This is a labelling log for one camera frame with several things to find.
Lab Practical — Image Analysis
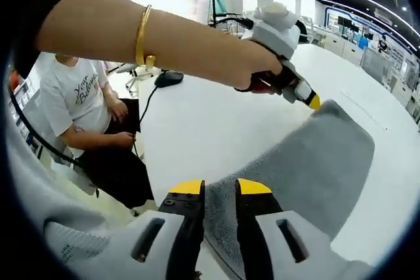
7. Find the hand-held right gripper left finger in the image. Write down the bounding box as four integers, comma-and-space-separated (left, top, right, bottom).
108, 180, 206, 280

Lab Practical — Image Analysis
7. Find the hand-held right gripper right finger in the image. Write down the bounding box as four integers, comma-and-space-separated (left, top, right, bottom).
235, 178, 375, 280

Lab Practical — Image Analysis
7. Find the grey towel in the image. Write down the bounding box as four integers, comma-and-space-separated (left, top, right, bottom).
203, 99, 375, 280

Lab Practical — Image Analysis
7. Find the person's left hand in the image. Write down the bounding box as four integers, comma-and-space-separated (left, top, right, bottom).
226, 35, 284, 94

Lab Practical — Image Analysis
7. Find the grey partition panel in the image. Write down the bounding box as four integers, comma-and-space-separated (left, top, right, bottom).
360, 46, 391, 84

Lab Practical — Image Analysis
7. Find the white table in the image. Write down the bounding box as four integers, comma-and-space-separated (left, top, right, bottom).
136, 43, 420, 280

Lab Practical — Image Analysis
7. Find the black computer mouse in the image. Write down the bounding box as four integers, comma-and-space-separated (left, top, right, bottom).
154, 71, 185, 89

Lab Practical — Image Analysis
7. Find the white office chair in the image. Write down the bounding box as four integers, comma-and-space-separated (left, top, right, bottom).
116, 62, 157, 99

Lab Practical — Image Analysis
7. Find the gold bracelet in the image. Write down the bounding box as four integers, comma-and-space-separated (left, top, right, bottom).
135, 4, 158, 67

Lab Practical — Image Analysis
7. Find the black mouse cable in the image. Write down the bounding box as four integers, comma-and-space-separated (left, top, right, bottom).
133, 85, 159, 159

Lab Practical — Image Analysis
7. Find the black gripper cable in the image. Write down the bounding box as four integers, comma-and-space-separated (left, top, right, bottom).
8, 85, 82, 167

